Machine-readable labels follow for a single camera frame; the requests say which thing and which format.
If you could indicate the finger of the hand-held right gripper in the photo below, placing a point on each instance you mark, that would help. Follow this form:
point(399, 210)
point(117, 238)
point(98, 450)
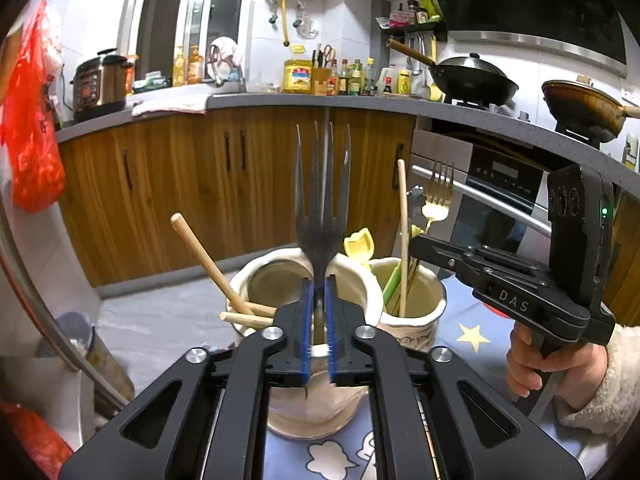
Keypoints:
point(520, 265)
point(500, 295)

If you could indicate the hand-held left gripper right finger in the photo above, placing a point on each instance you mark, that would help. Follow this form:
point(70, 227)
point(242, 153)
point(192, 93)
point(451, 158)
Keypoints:
point(332, 330)

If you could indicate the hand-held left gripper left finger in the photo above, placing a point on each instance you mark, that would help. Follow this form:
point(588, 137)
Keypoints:
point(306, 330)

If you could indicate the wooden chopstick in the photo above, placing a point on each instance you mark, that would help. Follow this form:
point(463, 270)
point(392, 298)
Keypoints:
point(262, 308)
point(245, 320)
point(210, 265)
point(401, 210)

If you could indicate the cream floral ceramic utensil holder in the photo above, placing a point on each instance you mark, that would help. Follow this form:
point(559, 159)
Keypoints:
point(425, 322)

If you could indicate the silver fork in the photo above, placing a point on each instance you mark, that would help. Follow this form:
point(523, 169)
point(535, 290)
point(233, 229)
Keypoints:
point(317, 240)

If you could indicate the gold fork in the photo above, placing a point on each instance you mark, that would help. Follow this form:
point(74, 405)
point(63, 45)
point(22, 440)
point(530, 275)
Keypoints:
point(440, 205)

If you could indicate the person's right forearm white sleeve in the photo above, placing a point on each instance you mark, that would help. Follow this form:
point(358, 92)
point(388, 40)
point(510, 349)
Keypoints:
point(615, 390)

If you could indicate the person's right hand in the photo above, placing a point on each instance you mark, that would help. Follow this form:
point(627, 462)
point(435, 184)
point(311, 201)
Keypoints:
point(585, 370)

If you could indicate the blue cartoon printed cloth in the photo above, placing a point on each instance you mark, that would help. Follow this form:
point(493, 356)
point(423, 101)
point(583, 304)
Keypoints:
point(465, 310)

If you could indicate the stainless steel oven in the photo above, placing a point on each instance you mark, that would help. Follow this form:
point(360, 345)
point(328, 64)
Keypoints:
point(500, 170)

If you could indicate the brown frying pan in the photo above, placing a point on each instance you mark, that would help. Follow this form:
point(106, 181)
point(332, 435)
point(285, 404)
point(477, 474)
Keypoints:
point(580, 105)

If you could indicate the black wok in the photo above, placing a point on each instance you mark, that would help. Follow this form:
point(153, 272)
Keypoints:
point(475, 80)

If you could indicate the grey-lidded container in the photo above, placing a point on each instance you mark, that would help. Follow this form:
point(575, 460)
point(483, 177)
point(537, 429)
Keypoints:
point(107, 365)

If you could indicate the yellow seasoning jar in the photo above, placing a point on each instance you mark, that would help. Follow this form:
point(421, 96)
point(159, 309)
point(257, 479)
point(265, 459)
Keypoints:
point(404, 82)

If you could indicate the curved metal bar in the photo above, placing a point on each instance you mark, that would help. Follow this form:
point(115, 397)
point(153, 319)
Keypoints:
point(85, 372)

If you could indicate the grey kitchen countertop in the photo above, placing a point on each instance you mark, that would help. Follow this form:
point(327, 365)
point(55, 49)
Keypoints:
point(300, 100)

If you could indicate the black range hood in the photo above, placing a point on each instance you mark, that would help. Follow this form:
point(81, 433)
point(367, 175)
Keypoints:
point(525, 0)

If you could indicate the row of sauce bottles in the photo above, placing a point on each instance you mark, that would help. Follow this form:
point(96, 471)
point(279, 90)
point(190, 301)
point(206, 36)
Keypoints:
point(356, 82)

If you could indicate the wooden knife block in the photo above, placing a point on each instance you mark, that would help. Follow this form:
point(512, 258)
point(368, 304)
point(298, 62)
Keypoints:
point(320, 80)

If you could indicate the large cooking oil bottle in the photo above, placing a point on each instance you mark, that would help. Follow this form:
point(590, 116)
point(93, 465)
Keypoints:
point(297, 75)

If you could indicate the white dish cloth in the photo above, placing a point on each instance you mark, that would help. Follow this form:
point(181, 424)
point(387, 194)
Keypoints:
point(170, 105)

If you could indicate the red mesh bag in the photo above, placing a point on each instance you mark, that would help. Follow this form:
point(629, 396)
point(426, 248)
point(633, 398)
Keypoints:
point(30, 440)

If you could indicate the electric pressure cooker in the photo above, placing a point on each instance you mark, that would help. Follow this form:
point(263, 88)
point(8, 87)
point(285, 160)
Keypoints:
point(100, 85)

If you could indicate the red plastic bag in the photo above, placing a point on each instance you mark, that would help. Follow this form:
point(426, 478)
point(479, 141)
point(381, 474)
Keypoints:
point(30, 125)

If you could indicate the sliding glass door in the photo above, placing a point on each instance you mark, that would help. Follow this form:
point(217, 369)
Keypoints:
point(160, 10)

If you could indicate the wall spice shelf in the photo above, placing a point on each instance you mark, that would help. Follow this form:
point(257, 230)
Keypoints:
point(395, 30)

